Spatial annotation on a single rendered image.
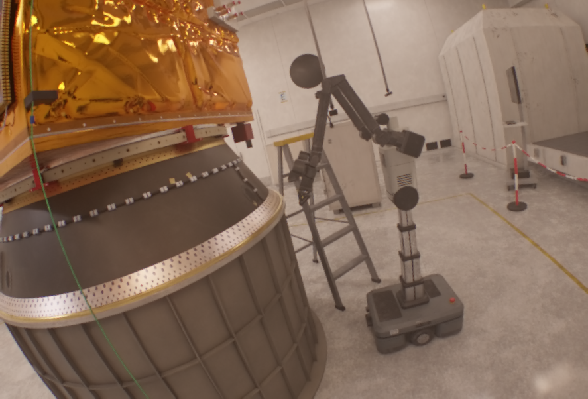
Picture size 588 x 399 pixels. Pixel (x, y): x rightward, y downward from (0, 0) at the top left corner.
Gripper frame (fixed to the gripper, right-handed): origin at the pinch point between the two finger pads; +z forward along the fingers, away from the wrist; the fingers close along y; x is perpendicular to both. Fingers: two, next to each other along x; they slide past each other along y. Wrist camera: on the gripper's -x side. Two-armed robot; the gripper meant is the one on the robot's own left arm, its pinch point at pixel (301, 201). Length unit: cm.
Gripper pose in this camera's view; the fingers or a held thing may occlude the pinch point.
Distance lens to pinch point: 153.9
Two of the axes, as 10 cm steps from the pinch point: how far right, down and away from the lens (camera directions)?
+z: -2.9, 9.4, 2.1
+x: 9.6, 3.0, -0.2
